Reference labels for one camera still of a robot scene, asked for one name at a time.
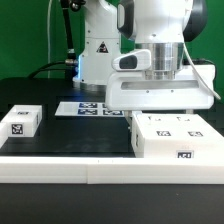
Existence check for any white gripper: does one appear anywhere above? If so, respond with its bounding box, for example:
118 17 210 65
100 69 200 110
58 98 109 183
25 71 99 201
105 65 214 111

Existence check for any white cabinet door panel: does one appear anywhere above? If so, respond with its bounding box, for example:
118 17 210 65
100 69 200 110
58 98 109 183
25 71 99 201
172 114 216 140
133 114 178 139

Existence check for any white cabinet body box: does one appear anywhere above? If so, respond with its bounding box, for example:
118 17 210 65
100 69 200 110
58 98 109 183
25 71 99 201
131 114 224 159

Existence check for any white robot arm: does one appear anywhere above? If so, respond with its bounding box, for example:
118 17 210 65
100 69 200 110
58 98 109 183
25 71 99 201
68 0 218 111

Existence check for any small white cabinet top box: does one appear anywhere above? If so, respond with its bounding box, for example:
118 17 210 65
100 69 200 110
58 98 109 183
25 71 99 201
2 105 42 137

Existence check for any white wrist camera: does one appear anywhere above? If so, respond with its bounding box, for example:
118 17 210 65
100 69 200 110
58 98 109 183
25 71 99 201
112 49 151 71

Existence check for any black cable bundle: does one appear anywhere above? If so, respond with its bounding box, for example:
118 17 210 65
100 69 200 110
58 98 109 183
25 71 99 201
27 0 80 81

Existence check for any white marker base plate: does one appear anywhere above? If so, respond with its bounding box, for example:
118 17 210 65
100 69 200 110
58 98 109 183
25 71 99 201
55 102 124 117

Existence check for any white thin cable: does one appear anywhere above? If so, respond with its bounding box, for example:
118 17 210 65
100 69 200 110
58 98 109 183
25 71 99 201
46 0 54 79

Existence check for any white front fence rail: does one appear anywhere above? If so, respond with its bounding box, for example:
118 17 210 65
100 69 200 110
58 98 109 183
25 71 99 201
0 156 224 184

